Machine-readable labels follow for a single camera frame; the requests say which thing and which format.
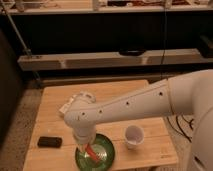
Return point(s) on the white plastic bottle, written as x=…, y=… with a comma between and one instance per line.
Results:
x=66, y=106

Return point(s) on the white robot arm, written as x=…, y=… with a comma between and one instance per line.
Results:
x=190, y=93

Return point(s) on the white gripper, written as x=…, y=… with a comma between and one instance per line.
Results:
x=88, y=139

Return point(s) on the green round plate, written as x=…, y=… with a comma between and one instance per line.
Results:
x=104, y=150

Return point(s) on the black rectangular case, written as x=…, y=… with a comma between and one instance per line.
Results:
x=53, y=142

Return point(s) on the wooden shelf rack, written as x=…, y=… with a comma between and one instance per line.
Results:
x=85, y=41

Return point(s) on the black bowl on shelf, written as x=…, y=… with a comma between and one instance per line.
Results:
x=131, y=52

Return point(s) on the metal diagonal pole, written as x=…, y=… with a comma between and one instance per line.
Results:
x=26, y=50

